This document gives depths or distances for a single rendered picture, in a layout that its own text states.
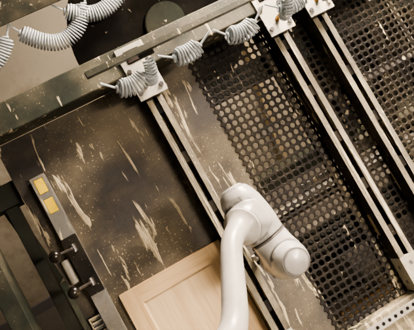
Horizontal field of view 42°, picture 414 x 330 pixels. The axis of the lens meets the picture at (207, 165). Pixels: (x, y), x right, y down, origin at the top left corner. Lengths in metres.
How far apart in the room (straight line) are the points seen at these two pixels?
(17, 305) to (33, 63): 2.13
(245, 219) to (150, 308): 0.58
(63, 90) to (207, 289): 0.80
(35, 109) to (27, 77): 1.87
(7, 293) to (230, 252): 0.80
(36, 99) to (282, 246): 0.90
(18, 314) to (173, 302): 0.48
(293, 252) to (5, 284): 0.90
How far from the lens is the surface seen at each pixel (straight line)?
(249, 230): 1.35
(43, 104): 1.78
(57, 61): 3.66
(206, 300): 1.82
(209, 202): 1.76
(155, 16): 2.32
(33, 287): 4.20
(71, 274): 1.78
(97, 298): 1.77
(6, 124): 1.79
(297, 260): 1.37
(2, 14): 2.19
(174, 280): 1.80
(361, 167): 1.93
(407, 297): 2.01
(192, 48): 1.71
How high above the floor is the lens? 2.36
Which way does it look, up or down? 28 degrees down
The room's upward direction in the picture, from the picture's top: 22 degrees counter-clockwise
